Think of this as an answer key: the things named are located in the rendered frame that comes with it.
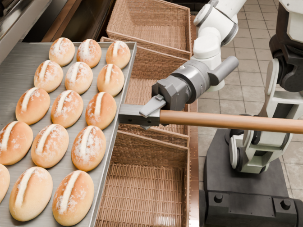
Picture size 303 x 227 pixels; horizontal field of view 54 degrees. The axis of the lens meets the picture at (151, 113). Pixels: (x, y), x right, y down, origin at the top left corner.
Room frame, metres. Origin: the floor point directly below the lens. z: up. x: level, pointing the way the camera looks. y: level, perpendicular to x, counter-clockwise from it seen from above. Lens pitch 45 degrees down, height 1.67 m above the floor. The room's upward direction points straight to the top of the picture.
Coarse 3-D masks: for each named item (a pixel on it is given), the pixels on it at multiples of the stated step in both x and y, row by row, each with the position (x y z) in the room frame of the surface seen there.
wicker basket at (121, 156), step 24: (120, 144) 0.76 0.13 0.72; (144, 144) 0.74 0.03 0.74; (168, 144) 0.73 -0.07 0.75; (120, 168) 0.73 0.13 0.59; (144, 168) 0.73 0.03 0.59; (168, 168) 0.73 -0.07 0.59; (120, 192) 0.61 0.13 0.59; (144, 192) 0.61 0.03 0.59; (168, 192) 0.61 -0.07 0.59; (120, 216) 0.51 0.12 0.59; (144, 216) 0.51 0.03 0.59; (168, 216) 0.51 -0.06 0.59
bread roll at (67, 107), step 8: (64, 96) 0.47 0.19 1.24; (72, 96) 0.48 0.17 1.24; (80, 96) 0.50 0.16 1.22; (56, 104) 0.45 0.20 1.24; (64, 104) 0.45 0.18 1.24; (72, 104) 0.46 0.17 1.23; (80, 104) 0.47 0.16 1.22; (56, 112) 0.44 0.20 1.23; (64, 112) 0.44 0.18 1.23; (72, 112) 0.44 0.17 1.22; (80, 112) 0.46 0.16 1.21; (56, 120) 0.43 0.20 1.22; (64, 120) 0.43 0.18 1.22; (72, 120) 0.43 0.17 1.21
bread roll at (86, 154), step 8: (88, 128) 0.38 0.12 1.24; (96, 128) 0.39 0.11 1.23; (80, 136) 0.36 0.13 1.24; (88, 136) 0.36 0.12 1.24; (96, 136) 0.37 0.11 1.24; (104, 136) 0.38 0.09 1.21; (80, 144) 0.35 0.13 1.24; (88, 144) 0.34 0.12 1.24; (96, 144) 0.35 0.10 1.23; (104, 144) 0.36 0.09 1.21; (72, 152) 0.34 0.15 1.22; (80, 152) 0.33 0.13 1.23; (88, 152) 0.33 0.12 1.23; (96, 152) 0.34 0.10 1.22; (104, 152) 0.35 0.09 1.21; (72, 160) 0.33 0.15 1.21; (80, 160) 0.32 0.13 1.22; (88, 160) 0.32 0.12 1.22; (96, 160) 0.33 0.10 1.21; (80, 168) 0.31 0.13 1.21; (88, 168) 0.31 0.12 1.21
